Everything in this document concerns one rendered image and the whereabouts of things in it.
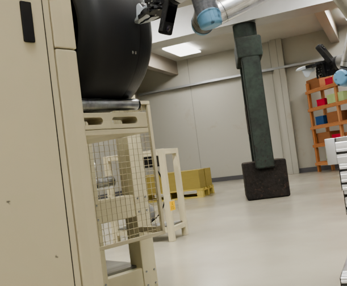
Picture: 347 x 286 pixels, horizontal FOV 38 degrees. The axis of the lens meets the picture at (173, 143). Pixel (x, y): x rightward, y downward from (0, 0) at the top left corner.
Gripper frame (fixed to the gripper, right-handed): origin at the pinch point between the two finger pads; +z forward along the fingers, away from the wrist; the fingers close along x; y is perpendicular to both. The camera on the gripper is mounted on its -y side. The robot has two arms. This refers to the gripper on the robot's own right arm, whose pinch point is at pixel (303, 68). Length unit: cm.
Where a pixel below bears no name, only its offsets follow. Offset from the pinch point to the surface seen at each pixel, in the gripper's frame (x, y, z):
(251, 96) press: 331, 4, 305
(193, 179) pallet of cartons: 376, 124, 513
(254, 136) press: 320, 60, 307
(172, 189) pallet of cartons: 353, 135, 547
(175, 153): 72, 41, 196
